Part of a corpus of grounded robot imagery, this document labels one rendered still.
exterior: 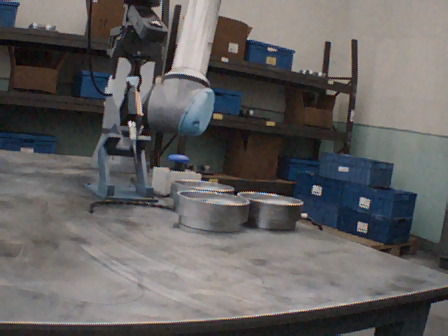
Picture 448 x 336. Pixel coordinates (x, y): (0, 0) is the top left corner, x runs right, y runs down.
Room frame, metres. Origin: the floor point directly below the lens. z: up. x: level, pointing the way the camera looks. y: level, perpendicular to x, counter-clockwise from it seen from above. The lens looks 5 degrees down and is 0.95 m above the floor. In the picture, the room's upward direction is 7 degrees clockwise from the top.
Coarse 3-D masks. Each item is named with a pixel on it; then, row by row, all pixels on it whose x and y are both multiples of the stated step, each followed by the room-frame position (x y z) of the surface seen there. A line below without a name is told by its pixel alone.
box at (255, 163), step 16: (240, 144) 5.02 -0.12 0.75; (256, 144) 5.02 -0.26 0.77; (272, 144) 5.11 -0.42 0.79; (224, 160) 5.28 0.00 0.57; (240, 160) 5.03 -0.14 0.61; (256, 160) 5.05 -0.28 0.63; (272, 160) 5.14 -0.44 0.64; (240, 176) 5.01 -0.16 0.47; (256, 176) 5.06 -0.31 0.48; (272, 176) 5.15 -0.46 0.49
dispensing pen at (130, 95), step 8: (128, 88) 0.96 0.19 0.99; (128, 96) 0.93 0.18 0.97; (128, 104) 0.92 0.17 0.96; (136, 104) 0.93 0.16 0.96; (120, 112) 0.95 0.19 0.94; (128, 112) 0.91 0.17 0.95; (136, 112) 0.92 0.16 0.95; (120, 120) 0.94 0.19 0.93; (128, 120) 0.93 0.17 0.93; (136, 152) 0.90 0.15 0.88; (136, 160) 0.89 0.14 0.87
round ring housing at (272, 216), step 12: (252, 204) 0.81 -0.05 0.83; (264, 204) 0.80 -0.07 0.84; (276, 204) 0.80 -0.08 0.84; (288, 204) 0.81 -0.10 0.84; (300, 204) 0.83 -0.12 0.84; (252, 216) 0.81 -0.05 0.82; (264, 216) 0.80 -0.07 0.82; (276, 216) 0.80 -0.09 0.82; (288, 216) 0.81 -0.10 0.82; (300, 216) 0.83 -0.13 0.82; (264, 228) 0.81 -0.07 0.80; (276, 228) 0.81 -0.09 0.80; (288, 228) 0.82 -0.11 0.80
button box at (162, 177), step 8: (160, 168) 1.05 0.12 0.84; (168, 168) 1.07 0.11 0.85; (160, 176) 1.03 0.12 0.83; (168, 176) 1.01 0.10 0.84; (176, 176) 1.01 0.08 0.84; (184, 176) 1.02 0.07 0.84; (192, 176) 1.03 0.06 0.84; (200, 176) 1.04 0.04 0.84; (152, 184) 1.06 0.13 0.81; (160, 184) 1.03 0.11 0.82; (168, 184) 1.01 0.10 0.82; (160, 192) 1.02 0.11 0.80; (168, 192) 1.01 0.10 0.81
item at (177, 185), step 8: (176, 184) 0.88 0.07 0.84; (184, 184) 0.95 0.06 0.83; (192, 184) 0.96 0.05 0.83; (200, 184) 0.96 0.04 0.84; (208, 184) 0.96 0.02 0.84; (216, 184) 0.96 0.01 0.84; (176, 192) 0.88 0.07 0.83; (216, 192) 0.87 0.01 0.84; (224, 192) 0.88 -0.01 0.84; (232, 192) 0.90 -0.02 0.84
